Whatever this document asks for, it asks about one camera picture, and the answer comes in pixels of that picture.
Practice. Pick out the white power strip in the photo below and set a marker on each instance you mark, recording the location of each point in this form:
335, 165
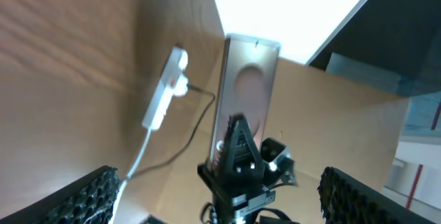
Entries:
163, 94

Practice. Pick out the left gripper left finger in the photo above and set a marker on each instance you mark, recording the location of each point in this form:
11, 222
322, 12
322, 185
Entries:
90, 199

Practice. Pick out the Samsung Galaxy smartphone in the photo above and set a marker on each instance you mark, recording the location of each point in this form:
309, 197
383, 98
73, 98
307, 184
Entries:
246, 81

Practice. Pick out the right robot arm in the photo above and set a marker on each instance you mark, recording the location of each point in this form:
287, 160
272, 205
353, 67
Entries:
243, 183

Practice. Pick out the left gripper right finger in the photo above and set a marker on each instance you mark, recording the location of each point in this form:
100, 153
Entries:
345, 200

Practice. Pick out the white USB charger plug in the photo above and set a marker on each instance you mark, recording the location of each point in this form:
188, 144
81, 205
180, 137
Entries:
180, 85

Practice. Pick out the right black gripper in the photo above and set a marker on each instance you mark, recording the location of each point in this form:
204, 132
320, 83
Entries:
254, 176

